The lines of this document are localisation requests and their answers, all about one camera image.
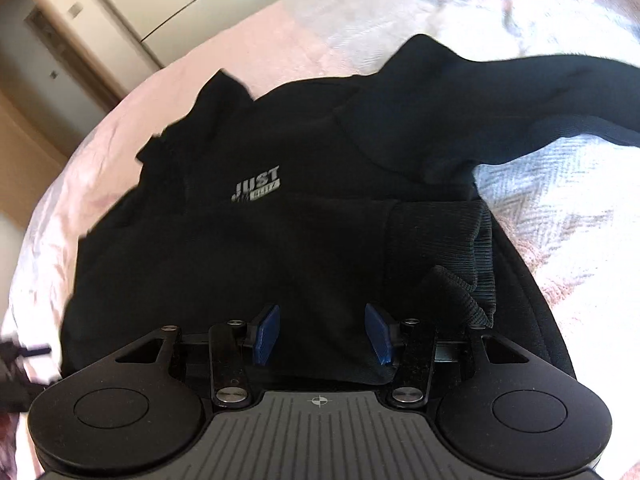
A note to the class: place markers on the brown hallway door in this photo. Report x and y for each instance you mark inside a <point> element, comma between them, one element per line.
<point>57,47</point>

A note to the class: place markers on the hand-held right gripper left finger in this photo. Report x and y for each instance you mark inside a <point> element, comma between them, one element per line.
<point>265,335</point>

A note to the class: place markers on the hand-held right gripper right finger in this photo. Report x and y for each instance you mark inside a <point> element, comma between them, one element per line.
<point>381,332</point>

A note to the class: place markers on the white light switch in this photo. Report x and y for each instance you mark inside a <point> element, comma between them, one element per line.
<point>75,10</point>

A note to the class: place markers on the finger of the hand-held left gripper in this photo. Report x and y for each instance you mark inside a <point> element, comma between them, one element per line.
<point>25,350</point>

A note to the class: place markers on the white panelled wardrobe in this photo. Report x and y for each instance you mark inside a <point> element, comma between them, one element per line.
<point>165,5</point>

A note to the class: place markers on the light wooden door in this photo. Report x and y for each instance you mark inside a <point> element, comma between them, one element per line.
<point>25,160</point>

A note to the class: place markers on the black sweatshirt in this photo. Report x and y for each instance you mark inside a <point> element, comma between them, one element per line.
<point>250,260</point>

